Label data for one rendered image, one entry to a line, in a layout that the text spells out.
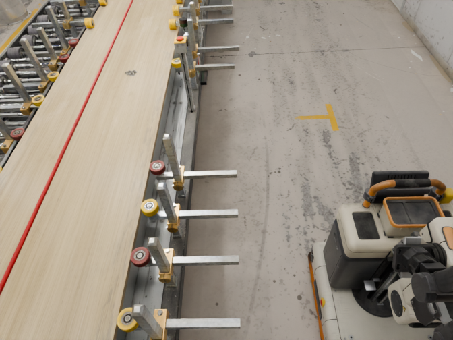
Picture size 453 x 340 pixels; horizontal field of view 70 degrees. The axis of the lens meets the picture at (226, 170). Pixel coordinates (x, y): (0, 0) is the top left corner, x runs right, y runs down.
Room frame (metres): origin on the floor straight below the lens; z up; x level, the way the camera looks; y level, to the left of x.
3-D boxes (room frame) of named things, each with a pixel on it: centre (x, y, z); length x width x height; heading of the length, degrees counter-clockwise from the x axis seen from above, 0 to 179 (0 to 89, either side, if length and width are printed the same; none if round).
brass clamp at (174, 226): (0.86, 0.27, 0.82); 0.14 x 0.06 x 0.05; 176
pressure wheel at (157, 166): (1.13, 0.36, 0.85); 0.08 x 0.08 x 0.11
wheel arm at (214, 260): (0.62, 0.20, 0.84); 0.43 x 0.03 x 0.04; 86
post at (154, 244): (0.58, 0.29, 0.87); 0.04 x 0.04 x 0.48; 86
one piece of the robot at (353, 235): (0.70, -0.80, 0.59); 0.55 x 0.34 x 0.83; 85
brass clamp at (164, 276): (0.61, 0.29, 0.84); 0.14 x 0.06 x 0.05; 176
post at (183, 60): (1.82, 0.21, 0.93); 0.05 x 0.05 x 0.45; 86
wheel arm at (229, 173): (1.12, 0.16, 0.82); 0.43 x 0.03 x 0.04; 86
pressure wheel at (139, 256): (0.63, 0.39, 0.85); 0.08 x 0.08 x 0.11
